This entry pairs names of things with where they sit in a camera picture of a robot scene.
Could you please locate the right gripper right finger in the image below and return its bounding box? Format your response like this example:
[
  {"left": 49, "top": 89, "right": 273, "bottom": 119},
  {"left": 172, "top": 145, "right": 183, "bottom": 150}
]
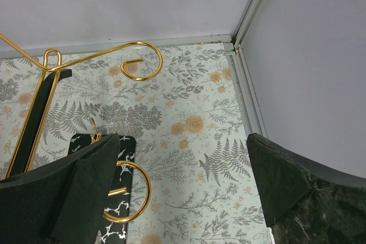
[{"left": 246, "top": 133, "right": 365, "bottom": 243}]

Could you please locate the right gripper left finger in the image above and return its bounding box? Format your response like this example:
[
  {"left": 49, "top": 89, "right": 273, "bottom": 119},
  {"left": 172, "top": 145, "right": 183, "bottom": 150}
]
[{"left": 1, "top": 134, "right": 120, "bottom": 243}]

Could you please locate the gold wine glass rack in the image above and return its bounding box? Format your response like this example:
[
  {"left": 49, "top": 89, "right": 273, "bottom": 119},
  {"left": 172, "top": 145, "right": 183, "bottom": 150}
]
[{"left": 0, "top": 33, "right": 164, "bottom": 244}]

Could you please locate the floral table mat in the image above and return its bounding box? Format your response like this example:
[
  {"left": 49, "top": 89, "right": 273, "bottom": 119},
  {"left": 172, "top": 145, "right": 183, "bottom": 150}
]
[{"left": 1, "top": 42, "right": 271, "bottom": 243}]

